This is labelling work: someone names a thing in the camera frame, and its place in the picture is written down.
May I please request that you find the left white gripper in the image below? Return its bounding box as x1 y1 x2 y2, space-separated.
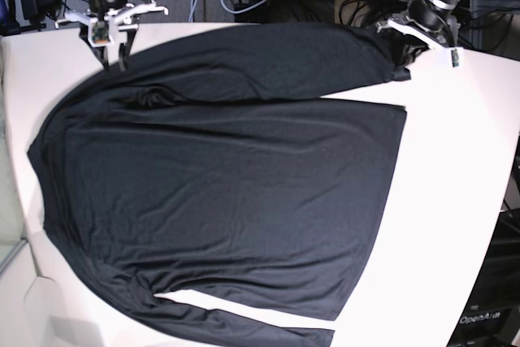
375 13 463 67

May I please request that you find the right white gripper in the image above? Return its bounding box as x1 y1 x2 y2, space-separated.
54 1 168 72

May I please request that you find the black OpenArm case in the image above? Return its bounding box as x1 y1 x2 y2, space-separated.
448 209 519 346

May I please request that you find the black long-sleeve shirt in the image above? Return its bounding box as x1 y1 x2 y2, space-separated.
28 23 409 346

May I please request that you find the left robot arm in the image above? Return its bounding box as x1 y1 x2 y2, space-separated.
375 0 461 67

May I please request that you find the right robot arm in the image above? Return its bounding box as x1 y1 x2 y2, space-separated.
54 0 168 71

